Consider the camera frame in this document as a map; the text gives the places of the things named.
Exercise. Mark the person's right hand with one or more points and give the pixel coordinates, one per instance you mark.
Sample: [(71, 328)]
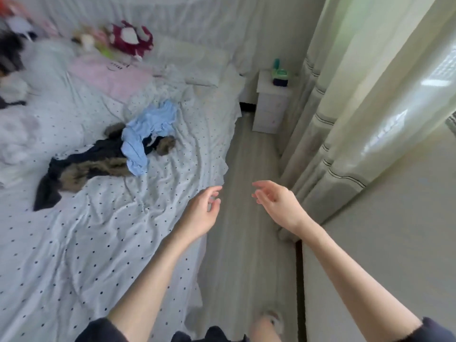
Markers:
[(281, 206)]

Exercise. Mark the person's left hand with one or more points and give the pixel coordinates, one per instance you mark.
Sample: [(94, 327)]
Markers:
[(198, 217)]

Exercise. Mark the light blue knit sweater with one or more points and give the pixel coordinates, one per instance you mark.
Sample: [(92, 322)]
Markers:
[(146, 135)]

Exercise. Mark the plain white trousers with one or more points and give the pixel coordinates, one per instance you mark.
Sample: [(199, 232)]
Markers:
[(16, 139)]

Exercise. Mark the dark denim jeans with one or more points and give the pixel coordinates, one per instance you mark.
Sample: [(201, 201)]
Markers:
[(8, 53)]

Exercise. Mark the person's left forearm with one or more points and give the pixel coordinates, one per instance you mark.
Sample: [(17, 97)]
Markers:
[(153, 292)]

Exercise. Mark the person's right forearm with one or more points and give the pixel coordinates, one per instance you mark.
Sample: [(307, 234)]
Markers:
[(356, 288)]

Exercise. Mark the person's dark shorts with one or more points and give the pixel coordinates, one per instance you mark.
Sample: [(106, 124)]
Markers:
[(210, 335)]

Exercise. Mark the white dotted bed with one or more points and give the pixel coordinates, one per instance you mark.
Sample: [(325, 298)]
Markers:
[(85, 260)]

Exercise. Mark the person's lower leg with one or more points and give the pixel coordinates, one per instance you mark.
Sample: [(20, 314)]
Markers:
[(262, 331)]

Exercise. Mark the person's black left sleeve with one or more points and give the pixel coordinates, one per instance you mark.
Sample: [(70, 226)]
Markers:
[(100, 331)]

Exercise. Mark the person's black sleeve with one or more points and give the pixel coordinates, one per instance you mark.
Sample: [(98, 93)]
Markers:
[(100, 331), (431, 331)]

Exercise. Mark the person's black right sleeve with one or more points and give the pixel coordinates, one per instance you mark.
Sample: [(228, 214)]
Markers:
[(431, 331)]

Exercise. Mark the white bedside cabinet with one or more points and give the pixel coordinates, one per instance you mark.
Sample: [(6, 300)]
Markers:
[(271, 103)]

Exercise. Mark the white slipper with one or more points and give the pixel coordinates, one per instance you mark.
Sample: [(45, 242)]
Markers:
[(275, 320)]

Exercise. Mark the striped beige curtain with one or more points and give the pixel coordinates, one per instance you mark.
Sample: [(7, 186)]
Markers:
[(356, 103)]

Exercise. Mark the dark small box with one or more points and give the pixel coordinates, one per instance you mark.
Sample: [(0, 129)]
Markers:
[(281, 78)]

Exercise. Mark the white crumpled blanket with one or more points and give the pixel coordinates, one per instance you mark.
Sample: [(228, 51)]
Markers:
[(160, 89)]

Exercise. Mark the green bottle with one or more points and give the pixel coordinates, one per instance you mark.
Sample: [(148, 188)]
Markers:
[(276, 64)]

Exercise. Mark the white pillow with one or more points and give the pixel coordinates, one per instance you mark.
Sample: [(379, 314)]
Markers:
[(192, 60)]

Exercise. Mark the grey framed window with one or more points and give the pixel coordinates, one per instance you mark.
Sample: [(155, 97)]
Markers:
[(452, 124)]

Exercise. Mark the red white plush toy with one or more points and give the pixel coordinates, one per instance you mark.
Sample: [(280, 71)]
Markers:
[(132, 39)]

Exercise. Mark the plush toys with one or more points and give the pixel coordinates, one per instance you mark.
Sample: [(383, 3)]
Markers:
[(89, 40)]

